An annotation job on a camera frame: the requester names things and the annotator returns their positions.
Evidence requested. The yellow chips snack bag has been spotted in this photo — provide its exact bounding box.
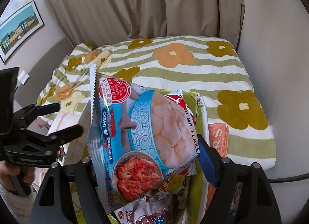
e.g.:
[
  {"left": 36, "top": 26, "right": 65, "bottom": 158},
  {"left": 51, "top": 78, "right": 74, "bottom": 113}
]
[{"left": 158, "top": 174, "right": 185, "bottom": 194}]

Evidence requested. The framed landscape picture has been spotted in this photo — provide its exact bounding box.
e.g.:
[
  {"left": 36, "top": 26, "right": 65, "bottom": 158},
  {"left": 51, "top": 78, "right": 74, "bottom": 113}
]
[{"left": 1, "top": 1, "right": 45, "bottom": 64}]

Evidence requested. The white fuzzy sleeve forearm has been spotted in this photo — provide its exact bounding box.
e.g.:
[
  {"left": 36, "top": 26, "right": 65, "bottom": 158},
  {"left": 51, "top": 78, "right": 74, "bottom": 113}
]
[{"left": 1, "top": 185, "right": 37, "bottom": 223}]

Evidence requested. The beige curtain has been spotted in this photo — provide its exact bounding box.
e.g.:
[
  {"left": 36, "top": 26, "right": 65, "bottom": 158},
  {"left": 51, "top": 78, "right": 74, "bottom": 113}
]
[{"left": 44, "top": 0, "right": 244, "bottom": 47}]

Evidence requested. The cartoon children snack bag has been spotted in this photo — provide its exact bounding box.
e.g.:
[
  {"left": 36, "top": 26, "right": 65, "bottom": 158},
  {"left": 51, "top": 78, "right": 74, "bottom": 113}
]
[{"left": 115, "top": 198, "right": 173, "bottom": 223}]

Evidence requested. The white wall switch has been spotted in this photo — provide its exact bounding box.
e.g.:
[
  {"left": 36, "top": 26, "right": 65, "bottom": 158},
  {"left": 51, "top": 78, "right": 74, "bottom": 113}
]
[{"left": 17, "top": 71, "right": 30, "bottom": 85}]

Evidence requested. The pink pillow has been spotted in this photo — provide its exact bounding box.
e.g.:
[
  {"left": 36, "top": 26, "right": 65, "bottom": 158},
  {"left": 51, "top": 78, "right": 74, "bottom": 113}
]
[{"left": 36, "top": 117, "right": 50, "bottom": 129}]

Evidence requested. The person left hand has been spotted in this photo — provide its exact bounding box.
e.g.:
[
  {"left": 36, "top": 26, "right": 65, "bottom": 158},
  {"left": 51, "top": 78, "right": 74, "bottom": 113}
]
[{"left": 0, "top": 161, "right": 35, "bottom": 192}]

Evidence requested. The flower striped blanket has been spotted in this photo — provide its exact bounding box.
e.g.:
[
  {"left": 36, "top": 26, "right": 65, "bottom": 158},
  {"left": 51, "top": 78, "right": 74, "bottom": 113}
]
[{"left": 37, "top": 36, "right": 276, "bottom": 169}]

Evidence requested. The grey padded headboard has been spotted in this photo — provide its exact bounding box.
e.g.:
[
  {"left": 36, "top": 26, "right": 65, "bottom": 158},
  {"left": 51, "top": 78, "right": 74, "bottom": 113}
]
[{"left": 14, "top": 38, "right": 73, "bottom": 107}]

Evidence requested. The shrimp flakes snack bag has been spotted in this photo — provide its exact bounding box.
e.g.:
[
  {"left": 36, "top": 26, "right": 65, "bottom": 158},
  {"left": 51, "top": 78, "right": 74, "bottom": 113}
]
[{"left": 87, "top": 66, "right": 199, "bottom": 213}]

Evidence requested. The black cable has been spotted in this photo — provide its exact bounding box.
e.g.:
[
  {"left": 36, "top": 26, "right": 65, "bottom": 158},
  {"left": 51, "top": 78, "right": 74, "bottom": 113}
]
[{"left": 267, "top": 172, "right": 309, "bottom": 183}]

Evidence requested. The green cardboard box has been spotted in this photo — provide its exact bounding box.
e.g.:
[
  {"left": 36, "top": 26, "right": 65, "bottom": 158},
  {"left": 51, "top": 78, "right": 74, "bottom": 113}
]
[{"left": 65, "top": 83, "right": 211, "bottom": 223}]

